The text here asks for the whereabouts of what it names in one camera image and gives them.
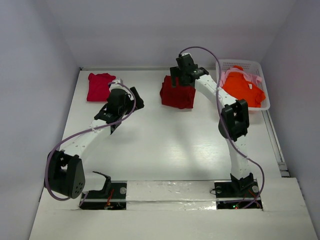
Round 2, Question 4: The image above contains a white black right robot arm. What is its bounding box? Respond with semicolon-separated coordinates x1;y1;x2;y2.
170;53;255;199

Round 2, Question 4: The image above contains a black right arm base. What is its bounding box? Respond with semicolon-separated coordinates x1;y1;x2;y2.
209;181;263;210

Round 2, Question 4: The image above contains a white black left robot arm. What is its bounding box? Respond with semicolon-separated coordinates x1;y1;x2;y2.
44;83;145;201

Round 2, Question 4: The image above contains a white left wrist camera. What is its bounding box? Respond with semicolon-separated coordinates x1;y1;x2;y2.
108;78;125;92

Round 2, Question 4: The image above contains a pink t shirt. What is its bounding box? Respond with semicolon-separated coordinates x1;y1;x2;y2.
219;65;263;88

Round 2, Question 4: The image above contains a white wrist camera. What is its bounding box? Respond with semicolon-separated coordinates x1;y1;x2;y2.
108;78;125;92
179;52;192;57

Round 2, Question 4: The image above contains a white plastic laundry basket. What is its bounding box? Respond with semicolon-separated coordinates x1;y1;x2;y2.
215;59;270;113

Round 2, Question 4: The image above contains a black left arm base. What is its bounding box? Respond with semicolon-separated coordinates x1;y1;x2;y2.
79;171;127;211

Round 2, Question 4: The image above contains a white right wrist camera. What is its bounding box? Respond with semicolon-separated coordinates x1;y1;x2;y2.
179;52;192;57

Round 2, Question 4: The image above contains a folded bright red t shirt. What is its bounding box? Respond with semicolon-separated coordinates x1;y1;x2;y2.
86;73;116;102

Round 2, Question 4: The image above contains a dark red t shirt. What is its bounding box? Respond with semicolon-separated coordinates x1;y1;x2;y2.
159;75;196;109

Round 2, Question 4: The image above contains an orange t shirt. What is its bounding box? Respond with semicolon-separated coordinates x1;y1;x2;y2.
222;72;266;108

